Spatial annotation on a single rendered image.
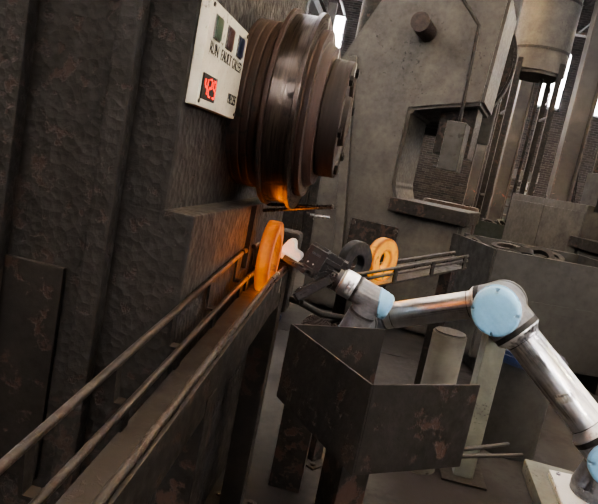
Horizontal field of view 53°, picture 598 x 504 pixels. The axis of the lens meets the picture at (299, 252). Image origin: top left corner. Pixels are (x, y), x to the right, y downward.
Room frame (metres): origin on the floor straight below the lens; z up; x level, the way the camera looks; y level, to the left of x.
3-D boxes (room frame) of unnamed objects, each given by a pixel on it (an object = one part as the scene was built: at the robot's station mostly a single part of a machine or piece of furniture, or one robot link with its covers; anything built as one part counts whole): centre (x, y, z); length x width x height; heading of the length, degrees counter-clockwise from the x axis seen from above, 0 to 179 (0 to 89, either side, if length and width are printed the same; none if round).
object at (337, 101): (1.50, -0.03, 1.11); 0.28 x 0.06 x 0.28; 173
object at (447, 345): (2.08, -0.58, 0.26); 0.12 x 0.12 x 0.52
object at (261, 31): (1.53, 0.15, 1.12); 0.47 x 0.10 x 0.47; 173
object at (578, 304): (3.79, -1.50, 0.39); 1.03 x 0.83 x 0.77; 98
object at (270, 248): (1.52, 0.07, 0.75); 0.18 x 0.03 x 0.18; 174
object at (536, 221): (5.37, -2.25, 0.55); 1.10 x 0.53 x 1.10; 13
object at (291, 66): (1.52, 0.07, 1.11); 0.47 x 0.06 x 0.47; 173
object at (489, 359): (2.10, -0.74, 0.31); 0.24 x 0.16 x 0.62; 173
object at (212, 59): (1.19, 0.22, 1.15); 0.26 x 0.02 x 0.18; 173
